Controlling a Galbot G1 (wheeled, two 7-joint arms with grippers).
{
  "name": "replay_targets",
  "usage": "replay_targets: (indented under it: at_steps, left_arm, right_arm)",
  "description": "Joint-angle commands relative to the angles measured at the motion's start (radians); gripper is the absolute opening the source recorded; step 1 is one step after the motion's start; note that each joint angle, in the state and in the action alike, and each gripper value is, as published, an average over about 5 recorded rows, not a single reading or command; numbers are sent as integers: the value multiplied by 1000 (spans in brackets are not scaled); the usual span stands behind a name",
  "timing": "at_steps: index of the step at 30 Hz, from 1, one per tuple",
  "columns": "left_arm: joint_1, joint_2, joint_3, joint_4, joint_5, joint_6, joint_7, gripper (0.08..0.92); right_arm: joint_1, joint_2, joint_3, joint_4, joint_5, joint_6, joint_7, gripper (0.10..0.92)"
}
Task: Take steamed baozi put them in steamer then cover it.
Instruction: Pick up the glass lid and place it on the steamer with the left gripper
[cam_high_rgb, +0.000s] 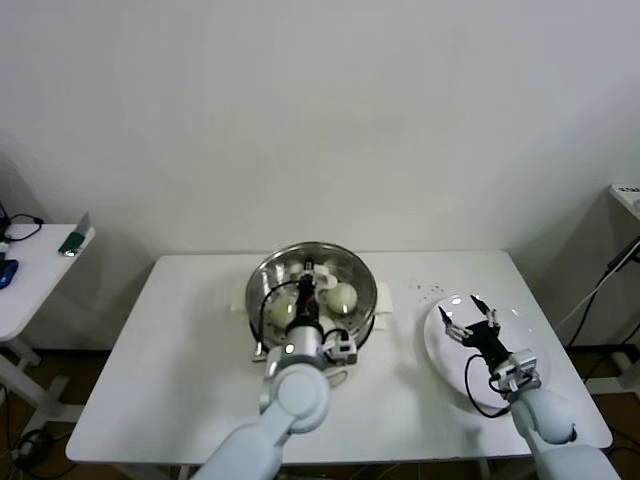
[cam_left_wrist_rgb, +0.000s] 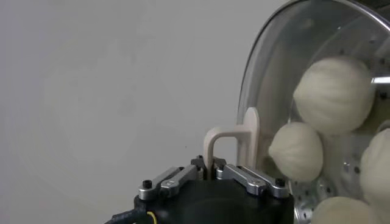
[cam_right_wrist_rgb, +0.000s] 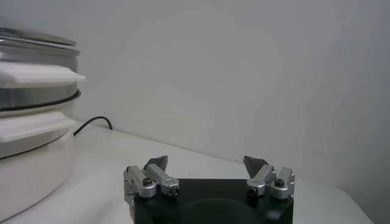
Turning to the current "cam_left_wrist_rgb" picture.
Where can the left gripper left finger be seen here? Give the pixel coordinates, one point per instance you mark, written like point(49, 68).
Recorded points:
point(170, 182)

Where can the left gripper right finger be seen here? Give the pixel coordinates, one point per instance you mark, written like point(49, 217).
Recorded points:
point(253, 182)

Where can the white steamed baozi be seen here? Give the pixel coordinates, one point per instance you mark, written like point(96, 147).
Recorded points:
point(297, 150)
point(335, 94)
point(341, 213)
point(376, 170)

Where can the steel perforated steamer basket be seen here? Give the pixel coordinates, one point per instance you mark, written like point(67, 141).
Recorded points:
point(347, 165)

